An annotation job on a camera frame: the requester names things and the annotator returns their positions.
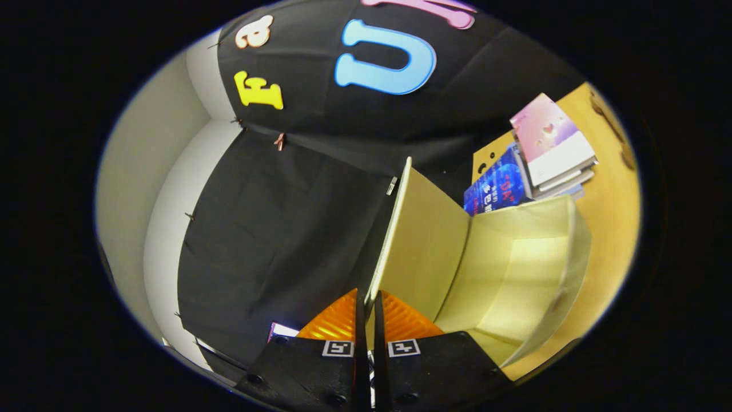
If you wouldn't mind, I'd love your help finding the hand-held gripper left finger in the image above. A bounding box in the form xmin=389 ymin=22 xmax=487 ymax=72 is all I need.
xmin=234 ymin=289 xmax=371 ymax=412

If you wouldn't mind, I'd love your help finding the pink cover book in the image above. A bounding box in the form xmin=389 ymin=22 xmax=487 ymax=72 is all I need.
xmin=510 ymin=93 xmax=598 ymax=187

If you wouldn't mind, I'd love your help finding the black backdrop cloth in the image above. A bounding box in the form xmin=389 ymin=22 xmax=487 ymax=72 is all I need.
xmin=177 ymin=0 xmax=590 ymax=367

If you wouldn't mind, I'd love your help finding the blue cover book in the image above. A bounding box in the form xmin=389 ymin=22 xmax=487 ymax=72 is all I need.
xmin=463 ymin=160 xmax=534 ymax=217

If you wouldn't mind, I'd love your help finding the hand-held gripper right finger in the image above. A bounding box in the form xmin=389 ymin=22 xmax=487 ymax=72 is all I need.
xmin=372 ymin=290 xmax=512 ymax=412

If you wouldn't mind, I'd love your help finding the pale green fabric storage box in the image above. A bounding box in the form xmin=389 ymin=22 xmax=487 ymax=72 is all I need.
xmin=366 ymin=157 xmax=592 ymax=367

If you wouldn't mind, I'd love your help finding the thin white book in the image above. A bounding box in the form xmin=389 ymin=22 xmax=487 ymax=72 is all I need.
xmin=532 ymin=166 xmax=595 ymax=201

